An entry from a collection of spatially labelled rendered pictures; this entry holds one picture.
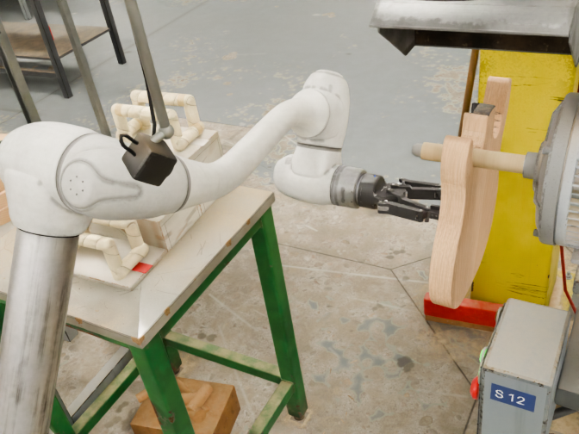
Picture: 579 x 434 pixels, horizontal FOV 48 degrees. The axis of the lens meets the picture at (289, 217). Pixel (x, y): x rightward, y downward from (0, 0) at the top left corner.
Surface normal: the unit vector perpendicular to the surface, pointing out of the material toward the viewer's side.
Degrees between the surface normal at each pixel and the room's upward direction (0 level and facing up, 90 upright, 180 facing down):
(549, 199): 82
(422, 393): 0
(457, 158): 75
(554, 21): 38
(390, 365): 0
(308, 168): 55
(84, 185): 60
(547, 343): 0
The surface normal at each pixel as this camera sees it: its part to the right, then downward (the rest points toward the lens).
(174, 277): -0.13, -0.81
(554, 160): -0.46, -0.03
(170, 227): 0.89, 0.15
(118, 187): 0.65, 0.18
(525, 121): -0.47, 0.56
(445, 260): -0.47, 0.25
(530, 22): -0.39, -0.29
